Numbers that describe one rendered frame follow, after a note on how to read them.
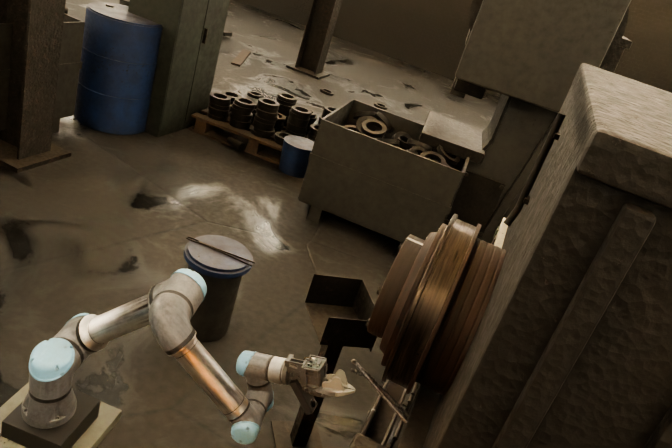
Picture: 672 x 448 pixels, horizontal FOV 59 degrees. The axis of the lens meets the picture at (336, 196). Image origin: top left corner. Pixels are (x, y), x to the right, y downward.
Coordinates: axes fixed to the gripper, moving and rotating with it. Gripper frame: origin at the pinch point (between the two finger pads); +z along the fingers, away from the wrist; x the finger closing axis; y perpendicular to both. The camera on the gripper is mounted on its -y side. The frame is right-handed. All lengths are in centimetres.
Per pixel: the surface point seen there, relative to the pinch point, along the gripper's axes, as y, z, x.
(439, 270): 48, 26, -13
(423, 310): 40, 24, -19
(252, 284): -45, -104, 133
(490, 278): 45, 37, -8
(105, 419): -21, -79, -12
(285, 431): -63, -45, 48
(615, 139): 87, 55, -49
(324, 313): -7, -28, 52
